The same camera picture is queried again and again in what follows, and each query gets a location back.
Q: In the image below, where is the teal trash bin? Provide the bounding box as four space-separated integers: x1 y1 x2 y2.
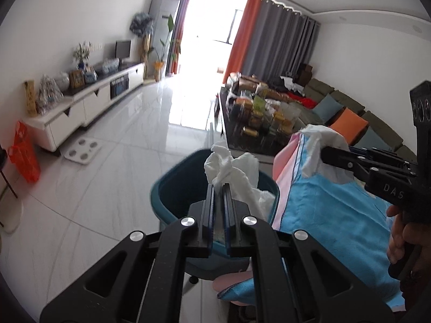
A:
149 148 281 282

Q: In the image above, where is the person's right hand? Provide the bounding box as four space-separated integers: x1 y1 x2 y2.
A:
387 206 431 271

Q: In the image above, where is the teal cushion right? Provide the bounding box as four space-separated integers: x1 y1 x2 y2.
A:
354 127 392 152

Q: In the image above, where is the teal cushion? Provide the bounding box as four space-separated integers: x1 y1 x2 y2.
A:
354 127 392 152
312 95 343 124

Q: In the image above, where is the blue floral tablecloth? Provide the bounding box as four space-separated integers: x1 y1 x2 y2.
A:
212 132 405 307

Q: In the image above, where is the orange cushion left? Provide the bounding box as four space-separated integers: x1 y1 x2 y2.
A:
330 117 368 144

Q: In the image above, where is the teal cushion left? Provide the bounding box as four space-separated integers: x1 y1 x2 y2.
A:
312 95 343 124

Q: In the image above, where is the green sectional sofa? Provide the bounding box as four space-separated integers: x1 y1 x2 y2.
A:
231 77 419 164

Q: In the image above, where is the white bathroom scale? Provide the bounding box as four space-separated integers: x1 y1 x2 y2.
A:
64 137 103 165

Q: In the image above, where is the cluttered coffee table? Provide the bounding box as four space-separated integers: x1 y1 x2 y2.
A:
217 87 291 160

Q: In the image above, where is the orange plastic bag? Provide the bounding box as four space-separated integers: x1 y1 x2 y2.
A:
7 121 41 184

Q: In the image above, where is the white TV cabinet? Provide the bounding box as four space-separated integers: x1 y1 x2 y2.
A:
24 63 145 152

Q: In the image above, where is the orange and grey curtain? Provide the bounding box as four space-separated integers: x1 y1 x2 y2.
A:
223 0 321 82

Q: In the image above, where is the tall potted plant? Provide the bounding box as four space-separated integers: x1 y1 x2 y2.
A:
148 14 180 82

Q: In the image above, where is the small black monitor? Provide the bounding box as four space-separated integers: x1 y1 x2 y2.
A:
115 40 131 64

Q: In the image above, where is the white standing air conditioner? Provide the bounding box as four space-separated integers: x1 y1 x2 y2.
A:
148 0 180 77

